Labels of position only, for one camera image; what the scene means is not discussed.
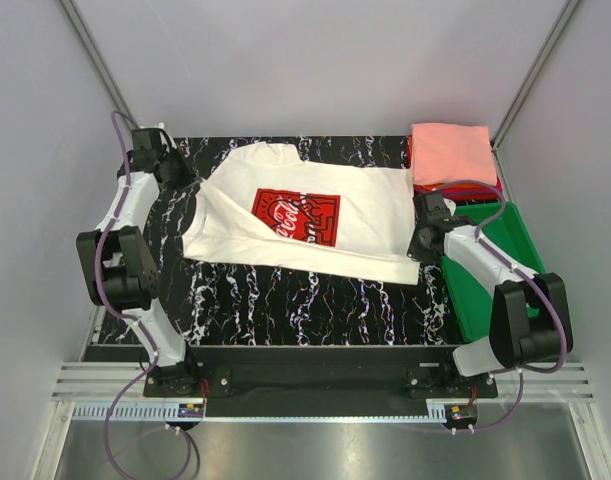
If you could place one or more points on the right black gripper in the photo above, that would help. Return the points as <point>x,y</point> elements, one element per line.
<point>416,253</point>

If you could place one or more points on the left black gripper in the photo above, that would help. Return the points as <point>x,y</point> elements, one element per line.
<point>187,170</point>

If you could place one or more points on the white t shirt red print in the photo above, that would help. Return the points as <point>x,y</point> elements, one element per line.
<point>265,206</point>

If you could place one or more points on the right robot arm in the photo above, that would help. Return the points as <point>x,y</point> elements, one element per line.
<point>466,365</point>

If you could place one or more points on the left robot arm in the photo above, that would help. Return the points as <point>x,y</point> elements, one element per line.
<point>120,272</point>

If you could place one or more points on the green plastic bin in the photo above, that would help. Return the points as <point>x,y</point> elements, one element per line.
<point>527,311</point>

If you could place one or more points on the orange folded t shirt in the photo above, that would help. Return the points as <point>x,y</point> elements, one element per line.
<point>410,152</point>

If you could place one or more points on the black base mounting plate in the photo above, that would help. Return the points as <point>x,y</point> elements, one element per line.
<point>343,377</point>

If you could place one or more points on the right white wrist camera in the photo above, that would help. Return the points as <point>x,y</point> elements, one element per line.
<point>450,204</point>

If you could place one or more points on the left aluminium frame post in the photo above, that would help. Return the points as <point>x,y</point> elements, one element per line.
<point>79,27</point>

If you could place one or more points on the aluminium frame post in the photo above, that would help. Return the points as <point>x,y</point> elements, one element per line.
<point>79,27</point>
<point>552,40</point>

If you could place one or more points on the aluminium front rail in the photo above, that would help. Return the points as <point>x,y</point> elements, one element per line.
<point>102,381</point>

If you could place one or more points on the right aluminium frame post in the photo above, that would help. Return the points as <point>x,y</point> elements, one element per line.
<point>552,40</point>

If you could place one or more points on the white slotted cable duct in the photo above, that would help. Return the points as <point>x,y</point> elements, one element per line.
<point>218,412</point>

